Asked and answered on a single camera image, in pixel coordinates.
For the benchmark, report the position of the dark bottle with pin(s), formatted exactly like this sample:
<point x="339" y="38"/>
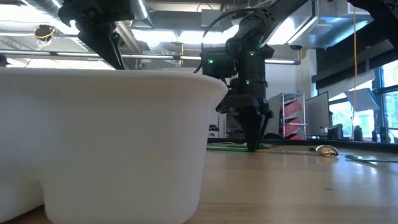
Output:
<point x="357" y="133"/>

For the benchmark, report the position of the grey panel board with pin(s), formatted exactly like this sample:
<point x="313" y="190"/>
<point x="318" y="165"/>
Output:
<point x="317" y="113"/>

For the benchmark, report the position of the white tilted panel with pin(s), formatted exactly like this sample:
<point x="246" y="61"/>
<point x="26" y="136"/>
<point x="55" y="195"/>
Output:
<point x="362" y="99"/>

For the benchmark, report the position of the black cabinet machine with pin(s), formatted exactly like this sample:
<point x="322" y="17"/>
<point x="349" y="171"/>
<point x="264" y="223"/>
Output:
<point x="231" y="127"/>

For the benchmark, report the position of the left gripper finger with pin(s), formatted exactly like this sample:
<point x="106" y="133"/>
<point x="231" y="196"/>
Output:
<point x="99" y="43"/>
<point x="118" y="53"/>

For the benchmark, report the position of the person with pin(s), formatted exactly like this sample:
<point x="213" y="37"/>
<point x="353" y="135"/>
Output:
<point x="3" y="60"/>

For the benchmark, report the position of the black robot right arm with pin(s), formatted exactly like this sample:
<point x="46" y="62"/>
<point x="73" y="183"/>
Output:
<point x="253" y="71"/>

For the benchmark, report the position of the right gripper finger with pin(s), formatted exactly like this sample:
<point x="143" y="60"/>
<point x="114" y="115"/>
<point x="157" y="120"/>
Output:
<point x="264" y="126"/>
<point x="250" y="130"/>

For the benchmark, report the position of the black metal table frame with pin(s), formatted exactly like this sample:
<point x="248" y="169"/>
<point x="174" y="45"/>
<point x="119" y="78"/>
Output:
<point x="357" y="144"/>

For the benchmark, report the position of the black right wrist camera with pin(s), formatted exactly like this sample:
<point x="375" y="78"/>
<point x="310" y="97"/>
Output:
<point x="217" y="62"/>

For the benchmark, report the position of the white plastic cutlery tray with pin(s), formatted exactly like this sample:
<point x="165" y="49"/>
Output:
<point x="109" y="140"/>

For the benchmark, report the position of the metal rack red bins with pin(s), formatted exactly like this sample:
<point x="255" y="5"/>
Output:
<point x="292" y="109"/>

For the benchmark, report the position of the small black monitor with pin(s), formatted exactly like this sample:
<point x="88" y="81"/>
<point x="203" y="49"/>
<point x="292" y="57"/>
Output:
<point x="335" y="131"/>

